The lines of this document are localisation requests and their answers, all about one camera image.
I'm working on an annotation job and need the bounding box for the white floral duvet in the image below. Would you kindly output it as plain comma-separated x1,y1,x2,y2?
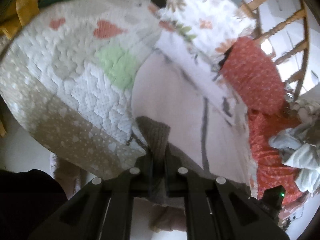
147,0,258,127

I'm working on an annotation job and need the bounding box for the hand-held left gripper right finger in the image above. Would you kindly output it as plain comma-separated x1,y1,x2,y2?
164,144,289,240

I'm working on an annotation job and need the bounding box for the white bed sheet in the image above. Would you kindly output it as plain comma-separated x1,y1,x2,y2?
130,52,251,188

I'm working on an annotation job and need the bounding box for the white heart patterned quilt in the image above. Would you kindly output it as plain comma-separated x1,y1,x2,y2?
0,0,162,180

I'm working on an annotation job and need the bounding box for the pile of white clothes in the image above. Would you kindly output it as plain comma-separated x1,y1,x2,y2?
269,126,320,193

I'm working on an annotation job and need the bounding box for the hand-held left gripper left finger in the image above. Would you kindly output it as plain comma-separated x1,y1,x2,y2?
27,152,154,240

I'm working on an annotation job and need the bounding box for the red dotted bed sheet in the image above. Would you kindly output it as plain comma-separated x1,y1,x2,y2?
247,110,309,207

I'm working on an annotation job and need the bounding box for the yellow cloth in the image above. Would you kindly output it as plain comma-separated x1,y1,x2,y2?
0,0,58,40

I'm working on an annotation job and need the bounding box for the person's black clothing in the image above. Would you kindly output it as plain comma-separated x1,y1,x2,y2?
0,169,68,240

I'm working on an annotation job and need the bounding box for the red dotted pillow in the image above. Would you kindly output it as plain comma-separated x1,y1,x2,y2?
219,37,287,116

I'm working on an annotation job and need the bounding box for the wooden spindle headboard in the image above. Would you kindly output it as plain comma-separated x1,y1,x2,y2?
225,0,312,101

